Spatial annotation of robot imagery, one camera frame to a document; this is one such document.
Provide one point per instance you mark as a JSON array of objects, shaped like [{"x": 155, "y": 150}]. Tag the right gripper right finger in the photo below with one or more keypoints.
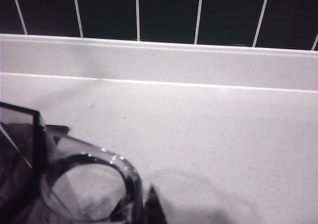
[{"x": 154, "y": 209}]

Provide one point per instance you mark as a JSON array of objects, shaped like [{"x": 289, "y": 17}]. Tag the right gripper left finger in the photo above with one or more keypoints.
[{"x": 60, "y": 132}]

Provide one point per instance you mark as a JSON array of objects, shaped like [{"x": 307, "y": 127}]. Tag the clear plastic pitcher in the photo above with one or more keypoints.
[{"x": 129, "y": 174}]

